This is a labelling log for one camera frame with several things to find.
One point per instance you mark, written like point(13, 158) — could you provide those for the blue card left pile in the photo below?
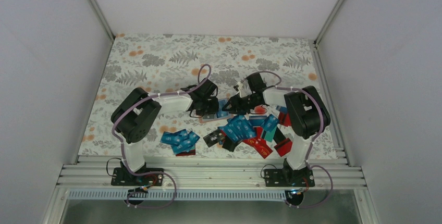
point(182, 143)

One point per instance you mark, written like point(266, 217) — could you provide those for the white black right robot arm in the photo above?
point(308, 116)

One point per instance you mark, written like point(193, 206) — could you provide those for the aluminium rail frame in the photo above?
point(212, 173)

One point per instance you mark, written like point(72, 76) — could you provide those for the blue card right top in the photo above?
point(270, 123)

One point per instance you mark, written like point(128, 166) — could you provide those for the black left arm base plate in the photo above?
point(122, 177)

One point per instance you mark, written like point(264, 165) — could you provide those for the floral patterned table mat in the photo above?
point(160, 63)

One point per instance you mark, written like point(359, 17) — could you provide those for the red VIP card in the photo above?
point(260, 146)

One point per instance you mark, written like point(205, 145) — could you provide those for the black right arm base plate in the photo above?
point(289, 178)

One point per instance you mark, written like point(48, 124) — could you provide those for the teal card right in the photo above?
point(268, 135)

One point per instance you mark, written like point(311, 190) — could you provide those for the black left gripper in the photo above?
point(213, 110)

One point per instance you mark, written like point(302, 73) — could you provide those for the grey slotted cable duct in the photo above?
point(180, 195)

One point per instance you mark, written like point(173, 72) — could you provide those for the red card far right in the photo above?
point(283, 147)

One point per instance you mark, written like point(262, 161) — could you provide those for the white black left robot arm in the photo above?
point(135, 116)

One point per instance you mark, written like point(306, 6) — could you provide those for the black VIP card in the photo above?
point(214, 137)

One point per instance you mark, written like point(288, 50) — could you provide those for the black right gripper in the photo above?
point(236, 107)

